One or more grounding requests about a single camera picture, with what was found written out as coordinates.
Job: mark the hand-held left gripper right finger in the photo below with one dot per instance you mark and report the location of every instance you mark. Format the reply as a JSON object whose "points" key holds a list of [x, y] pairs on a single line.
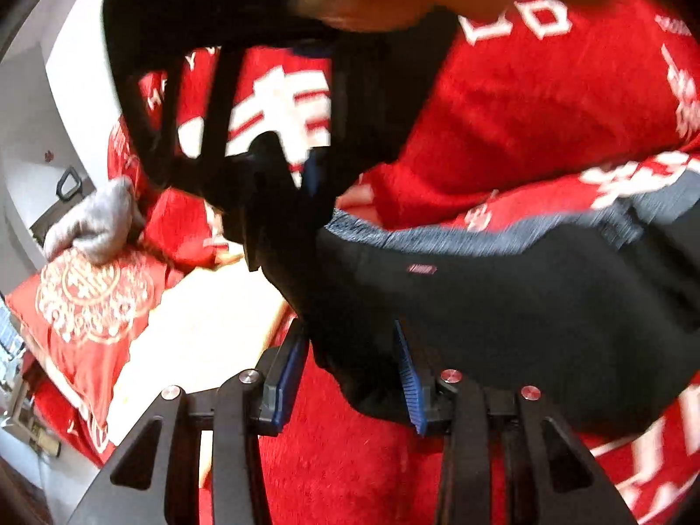
{"points": [[411, 388]]}

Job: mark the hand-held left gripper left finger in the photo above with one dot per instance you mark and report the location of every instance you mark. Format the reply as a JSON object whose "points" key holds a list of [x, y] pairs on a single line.
{"points": [[287, 380]]}

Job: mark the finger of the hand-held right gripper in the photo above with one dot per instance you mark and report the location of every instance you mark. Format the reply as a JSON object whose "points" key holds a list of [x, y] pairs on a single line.
{"points": [[317, 175], [265, 191]]}

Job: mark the black pants with grey waistband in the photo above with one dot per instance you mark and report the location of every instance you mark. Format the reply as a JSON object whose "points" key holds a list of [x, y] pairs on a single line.
{"points": [[492, 311]]}

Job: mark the pale bed sheet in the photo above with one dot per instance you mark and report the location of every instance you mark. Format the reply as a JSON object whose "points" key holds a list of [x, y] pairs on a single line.
{"points": [[208, 328]]}

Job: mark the red printed blanket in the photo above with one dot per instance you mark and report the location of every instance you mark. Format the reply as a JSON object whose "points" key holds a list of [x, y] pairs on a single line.
{"points": [[519, 120]]}

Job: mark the red pillow with gold pattern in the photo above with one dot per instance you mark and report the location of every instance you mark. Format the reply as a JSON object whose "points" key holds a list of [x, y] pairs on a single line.
{"points": [[82, 311]]}

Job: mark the cluttered side table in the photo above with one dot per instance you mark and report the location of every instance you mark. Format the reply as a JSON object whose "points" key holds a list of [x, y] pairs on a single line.
{"points": [[22, 388]]}

